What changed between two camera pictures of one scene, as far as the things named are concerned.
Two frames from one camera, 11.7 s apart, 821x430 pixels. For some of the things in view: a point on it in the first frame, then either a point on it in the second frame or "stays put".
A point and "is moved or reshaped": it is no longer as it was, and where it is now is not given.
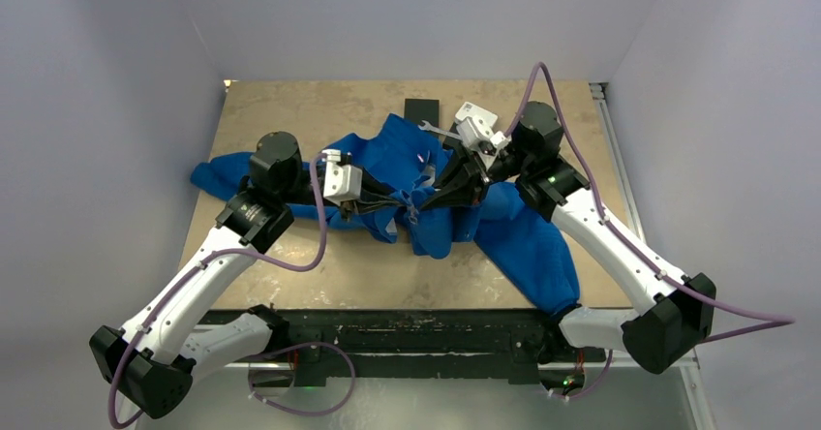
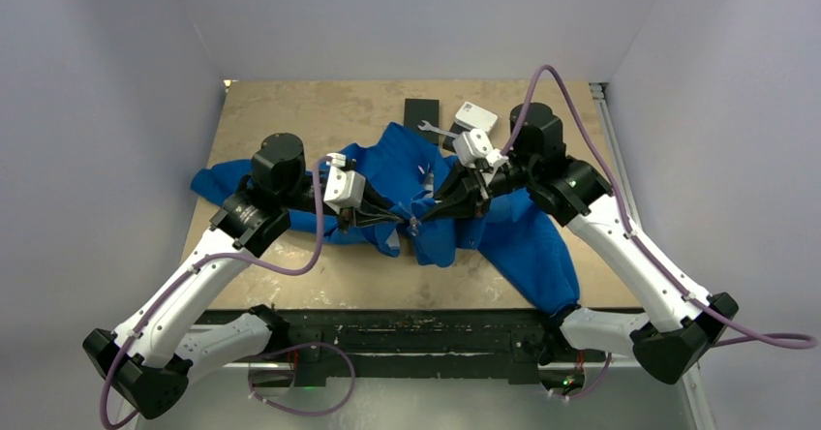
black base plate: x=467 y=346 stays put
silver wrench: x=428 y=127 stays put
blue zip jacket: x=369 y=188 is moved or reshaped
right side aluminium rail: x=598 y=92 stays put
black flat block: x=417 y=109 stays put
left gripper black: x=373 y=196 to x=374 y=209
